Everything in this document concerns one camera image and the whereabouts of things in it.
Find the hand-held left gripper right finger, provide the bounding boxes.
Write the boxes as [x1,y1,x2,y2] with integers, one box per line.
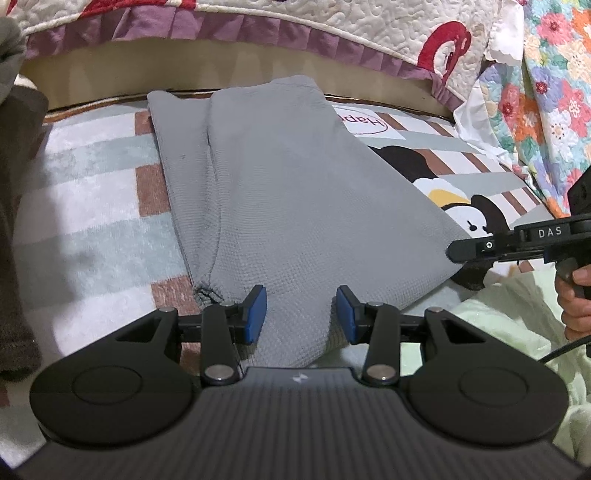
[336,285,490,387]

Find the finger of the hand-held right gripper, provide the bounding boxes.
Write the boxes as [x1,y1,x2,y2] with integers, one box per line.
[445,233,519,264]

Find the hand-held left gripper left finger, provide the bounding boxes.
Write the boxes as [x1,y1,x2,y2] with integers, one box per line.
[115,284,269,387]

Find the grey cat print shirt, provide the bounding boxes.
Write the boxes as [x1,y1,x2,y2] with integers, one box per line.
[147,74,467,370]

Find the person's right hand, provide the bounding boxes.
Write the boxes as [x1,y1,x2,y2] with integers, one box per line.
[555,264,591,342]

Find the light green quilt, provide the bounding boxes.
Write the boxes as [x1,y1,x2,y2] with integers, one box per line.
[455,265,591,467]

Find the floral patchwork quilt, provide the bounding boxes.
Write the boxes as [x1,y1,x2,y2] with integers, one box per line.
[452,0,591,220]

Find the dark brown folded garment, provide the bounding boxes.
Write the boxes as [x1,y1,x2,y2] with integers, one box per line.
[0,85,49,384]

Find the white quilted bedspread red print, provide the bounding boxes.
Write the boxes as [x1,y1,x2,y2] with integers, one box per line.
[9,0,527,100]

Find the grey folded garment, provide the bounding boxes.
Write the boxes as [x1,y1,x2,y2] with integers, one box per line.
[0,18,28,102]

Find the black cable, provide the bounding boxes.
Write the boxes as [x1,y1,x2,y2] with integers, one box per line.
[540,335,591,365]

